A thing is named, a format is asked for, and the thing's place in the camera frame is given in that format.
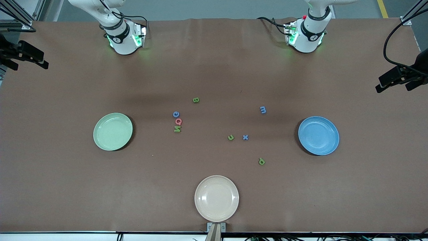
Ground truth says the black base cable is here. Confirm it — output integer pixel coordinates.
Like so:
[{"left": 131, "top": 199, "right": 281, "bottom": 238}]
[
  {"left": 257, "top": 17, "right": 291, "bottom": 35},
  {"left": 112, "top": 10, "right": 149, "bottom": 34}
]

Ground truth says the black left base cable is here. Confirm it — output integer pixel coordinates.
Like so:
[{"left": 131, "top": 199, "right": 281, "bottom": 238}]
[{"left": 257, "top": 17, "right": 291, "bottom": 35}]

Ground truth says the black right base cable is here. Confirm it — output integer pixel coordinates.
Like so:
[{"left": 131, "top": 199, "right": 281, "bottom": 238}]
[{"left": 112, "top": 10, "right": 149, "bottom": 34}]

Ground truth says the blue plate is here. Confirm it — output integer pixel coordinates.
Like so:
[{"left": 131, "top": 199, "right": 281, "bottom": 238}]
[{"left": 298, "top": 116, "right": 340, "bottom": 156}]

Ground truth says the aluminium frame profile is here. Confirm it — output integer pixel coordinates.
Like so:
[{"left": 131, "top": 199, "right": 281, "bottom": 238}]
[
  {"left": 0, "top": 0, "right": 37, "bottom": 33},
  {"left": 401, "top": 0, "right": 428, "bottom": 25}
]

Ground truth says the light green plate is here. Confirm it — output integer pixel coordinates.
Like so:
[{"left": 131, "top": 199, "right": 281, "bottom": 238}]
[{"left": 93, "top": 112, "right": 133, "bottom": 151}]

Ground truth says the beige plate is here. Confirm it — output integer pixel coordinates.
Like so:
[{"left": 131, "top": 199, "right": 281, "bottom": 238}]
[{"left": 194, "top": 175, "right": 239, "bottom": 223}]

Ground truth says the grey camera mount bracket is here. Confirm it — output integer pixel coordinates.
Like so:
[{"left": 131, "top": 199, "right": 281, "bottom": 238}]
[{"left": 207, "top": 222, "right": 227, "bottom": 241}]

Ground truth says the brown table mat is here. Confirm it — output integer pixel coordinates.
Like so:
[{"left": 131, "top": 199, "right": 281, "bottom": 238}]
[{"left": 0, "top": 17, "right": 428, "bottom": 233}]

